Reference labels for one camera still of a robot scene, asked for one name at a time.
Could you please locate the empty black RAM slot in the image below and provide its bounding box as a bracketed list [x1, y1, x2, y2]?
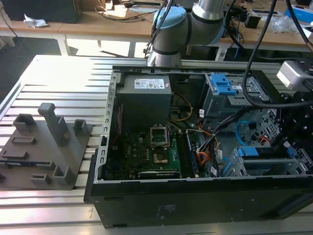
[176, 131, 188, 178]

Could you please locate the RAM stick in slot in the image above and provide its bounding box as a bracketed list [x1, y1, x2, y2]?
[185, 133, 199, 176]

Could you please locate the crumpled white paper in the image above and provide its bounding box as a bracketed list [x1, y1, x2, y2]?
[23, 13, 49, 28]

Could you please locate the large black box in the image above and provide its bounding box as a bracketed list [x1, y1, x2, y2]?
[1, 0, 80, 24]

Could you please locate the black graphics card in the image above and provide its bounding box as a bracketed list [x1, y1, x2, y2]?
[136, 170, 182, 180]

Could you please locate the hard disk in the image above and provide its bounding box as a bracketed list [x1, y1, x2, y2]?
[229, 145, 294, 172]

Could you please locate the grey power supply unit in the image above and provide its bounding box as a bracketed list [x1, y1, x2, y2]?
[114, 74, 172, 128]

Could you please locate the black disk wire bundle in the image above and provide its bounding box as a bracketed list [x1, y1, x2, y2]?
[198, 107, 252, 154]

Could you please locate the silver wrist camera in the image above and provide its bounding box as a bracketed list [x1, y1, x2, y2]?
[276, 60, 313, 91]

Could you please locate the wooden desk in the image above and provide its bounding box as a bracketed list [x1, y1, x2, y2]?
[0, 8, 313, 57]

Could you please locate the black open PC case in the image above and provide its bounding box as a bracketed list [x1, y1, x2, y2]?
[84, 65, 313, 229]

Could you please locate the yellow wire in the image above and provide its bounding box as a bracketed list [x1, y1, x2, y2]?
[170, 92, 193, 122]

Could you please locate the blue drive carrier latch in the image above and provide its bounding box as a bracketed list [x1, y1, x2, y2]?
[209, 73, 238, 96]

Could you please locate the metal disk bay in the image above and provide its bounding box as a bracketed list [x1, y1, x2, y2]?
[227, 146, 313, 177]

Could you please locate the blue cardboard box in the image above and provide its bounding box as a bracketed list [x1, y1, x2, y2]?
[291, 6, 313, 19]

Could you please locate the small black box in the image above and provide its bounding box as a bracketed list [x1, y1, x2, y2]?
[244, 13, 262, 29]

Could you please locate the orange wire bundle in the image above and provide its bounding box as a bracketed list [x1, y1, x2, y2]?
[196, 136, 219, 168]

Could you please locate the blue background cable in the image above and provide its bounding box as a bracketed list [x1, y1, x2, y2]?
[233, 30, 245, 60]

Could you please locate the grey parts rack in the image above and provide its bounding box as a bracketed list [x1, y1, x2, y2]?
[0, 102, 94, 190]

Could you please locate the CPU socket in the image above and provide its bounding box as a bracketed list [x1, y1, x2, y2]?
[153, 152, 169, 165]

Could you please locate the metal socket cover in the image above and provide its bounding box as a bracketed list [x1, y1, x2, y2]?
[150, 125, 170, 148]

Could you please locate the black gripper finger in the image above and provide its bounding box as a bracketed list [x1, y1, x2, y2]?
[278, 92, 296, 154]

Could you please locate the metal drive cage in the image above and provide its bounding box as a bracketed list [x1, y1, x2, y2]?
[202, 72, 272, 124]

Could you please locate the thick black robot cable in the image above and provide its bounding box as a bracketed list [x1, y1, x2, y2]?
[243, 0, 313, 108]
[285, 0, 313, 52]

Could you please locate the green motherboard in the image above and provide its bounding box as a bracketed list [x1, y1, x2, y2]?
[110, 127, 208, 179]

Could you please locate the blue disk wire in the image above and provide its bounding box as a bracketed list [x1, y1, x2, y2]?
[235, 119, 256, 148]

